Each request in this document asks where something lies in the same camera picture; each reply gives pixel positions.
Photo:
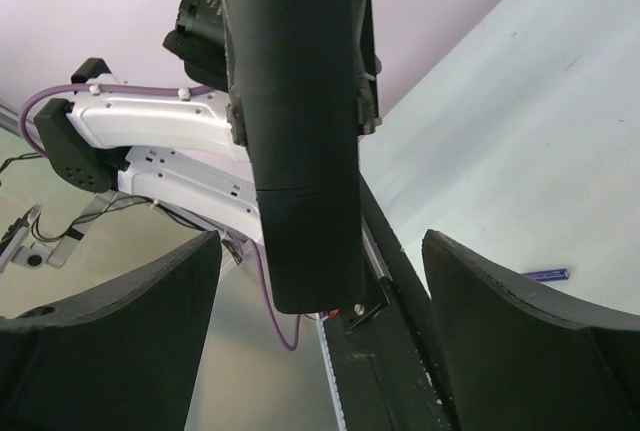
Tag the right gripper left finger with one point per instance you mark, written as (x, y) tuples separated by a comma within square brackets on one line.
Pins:
[(123, 355)]

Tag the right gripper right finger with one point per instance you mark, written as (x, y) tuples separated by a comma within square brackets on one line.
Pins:
[(523, 356)]

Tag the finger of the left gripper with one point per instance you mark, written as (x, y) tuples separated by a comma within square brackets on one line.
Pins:
[(369, 41)]

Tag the black remote control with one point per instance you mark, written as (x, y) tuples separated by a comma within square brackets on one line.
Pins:
[(299, 93)]

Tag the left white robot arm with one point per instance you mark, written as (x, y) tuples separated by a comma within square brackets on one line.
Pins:
[(180, 146)]

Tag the blue battery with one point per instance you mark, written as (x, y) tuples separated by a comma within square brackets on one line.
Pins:
[(548, 275)]

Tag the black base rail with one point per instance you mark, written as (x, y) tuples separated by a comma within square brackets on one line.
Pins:
[(386, 353)]

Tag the white slotted cable duct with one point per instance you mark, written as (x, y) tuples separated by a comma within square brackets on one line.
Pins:
[(330, 373)]

